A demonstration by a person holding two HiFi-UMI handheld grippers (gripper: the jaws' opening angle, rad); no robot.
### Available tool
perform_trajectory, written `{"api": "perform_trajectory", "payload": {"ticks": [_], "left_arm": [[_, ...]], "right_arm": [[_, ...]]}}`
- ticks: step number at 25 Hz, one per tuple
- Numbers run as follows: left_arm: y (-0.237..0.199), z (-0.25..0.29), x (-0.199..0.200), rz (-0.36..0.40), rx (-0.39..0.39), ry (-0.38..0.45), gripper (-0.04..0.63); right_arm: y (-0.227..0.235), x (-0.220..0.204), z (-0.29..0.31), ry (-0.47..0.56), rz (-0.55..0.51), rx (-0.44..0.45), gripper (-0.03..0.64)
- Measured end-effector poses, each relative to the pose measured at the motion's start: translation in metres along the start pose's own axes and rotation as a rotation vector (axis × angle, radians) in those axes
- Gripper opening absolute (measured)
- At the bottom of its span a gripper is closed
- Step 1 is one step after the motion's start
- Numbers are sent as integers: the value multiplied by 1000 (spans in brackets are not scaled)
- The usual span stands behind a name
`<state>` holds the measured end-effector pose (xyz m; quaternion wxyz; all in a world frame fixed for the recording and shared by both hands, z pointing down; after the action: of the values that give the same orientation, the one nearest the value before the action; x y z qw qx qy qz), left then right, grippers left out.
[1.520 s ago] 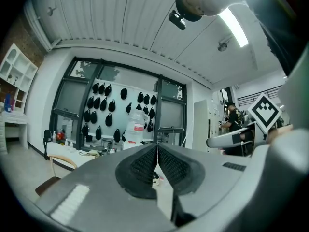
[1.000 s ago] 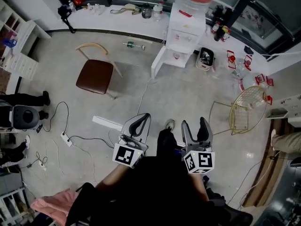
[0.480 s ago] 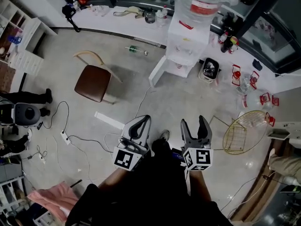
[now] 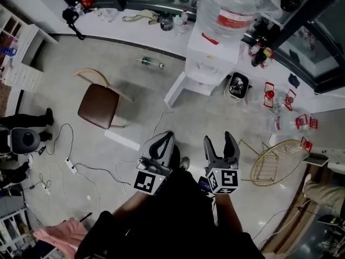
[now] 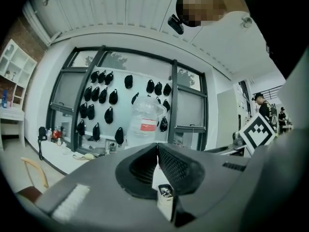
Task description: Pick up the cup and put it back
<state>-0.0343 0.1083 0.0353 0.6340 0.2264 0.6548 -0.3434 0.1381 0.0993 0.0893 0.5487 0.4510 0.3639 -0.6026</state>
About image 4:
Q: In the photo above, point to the black bag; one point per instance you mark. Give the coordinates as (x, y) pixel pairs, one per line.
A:
(70, 16)

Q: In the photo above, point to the empty water jug red cap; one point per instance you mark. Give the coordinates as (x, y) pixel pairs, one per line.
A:
(302, 121)
(269, 94)
(289, 100)
(306, 144)

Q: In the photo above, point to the dark glass jar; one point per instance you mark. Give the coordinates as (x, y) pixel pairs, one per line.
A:
(166, 21)

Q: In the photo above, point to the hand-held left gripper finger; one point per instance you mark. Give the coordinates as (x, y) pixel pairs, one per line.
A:
(168, 152)
(151, 146)

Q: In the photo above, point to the clear plastic bottle green label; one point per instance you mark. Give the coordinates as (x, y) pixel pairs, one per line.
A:
(148, 61)

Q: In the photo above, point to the person's black clothing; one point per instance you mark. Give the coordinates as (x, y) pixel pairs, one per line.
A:
(175, 225)

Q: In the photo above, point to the brown seat wooden chair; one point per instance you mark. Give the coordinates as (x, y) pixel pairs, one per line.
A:
(98, 105)

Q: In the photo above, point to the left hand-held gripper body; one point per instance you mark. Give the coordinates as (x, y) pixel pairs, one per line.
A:
(151, 178)

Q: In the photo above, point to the grey tablet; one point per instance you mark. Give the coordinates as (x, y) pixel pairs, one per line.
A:
(315, 159)

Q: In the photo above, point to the small black pouch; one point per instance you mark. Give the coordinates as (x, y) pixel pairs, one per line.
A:
(293, 80)

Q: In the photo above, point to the clear water jug red label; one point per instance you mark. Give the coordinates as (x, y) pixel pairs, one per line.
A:
(229, 9)

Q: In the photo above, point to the person's grey shoe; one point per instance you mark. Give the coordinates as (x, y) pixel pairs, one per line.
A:
(185, 163)

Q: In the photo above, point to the person's left forearm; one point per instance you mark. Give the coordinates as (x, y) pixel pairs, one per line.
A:
(136, 201)

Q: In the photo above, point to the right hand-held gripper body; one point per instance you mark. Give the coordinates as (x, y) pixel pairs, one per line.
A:
(225, 179)

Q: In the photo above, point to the white water dispenser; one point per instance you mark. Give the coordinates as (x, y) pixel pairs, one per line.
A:
(205, 55)

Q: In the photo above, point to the grey round device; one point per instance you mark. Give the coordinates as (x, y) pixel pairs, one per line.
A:
(25, 140)

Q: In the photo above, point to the white trash bin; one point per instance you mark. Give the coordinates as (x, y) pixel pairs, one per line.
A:
(237, 86)

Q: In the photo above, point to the dark sauce bottle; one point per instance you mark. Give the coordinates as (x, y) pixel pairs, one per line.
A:
(258, 57)

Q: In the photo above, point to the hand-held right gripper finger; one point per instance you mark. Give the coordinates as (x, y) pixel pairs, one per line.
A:
(211, 151)
(232, 147)

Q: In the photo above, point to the person's right forearm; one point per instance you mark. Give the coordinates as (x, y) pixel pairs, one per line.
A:
(229, 212)

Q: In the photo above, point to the white shelf cabinet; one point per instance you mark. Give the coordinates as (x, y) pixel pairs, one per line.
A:
(27, 61)

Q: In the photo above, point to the pink cloth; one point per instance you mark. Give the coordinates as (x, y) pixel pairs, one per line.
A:
(62, 233)

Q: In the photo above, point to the clear bottle red cap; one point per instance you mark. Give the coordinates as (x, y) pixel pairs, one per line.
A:
(184, 16)

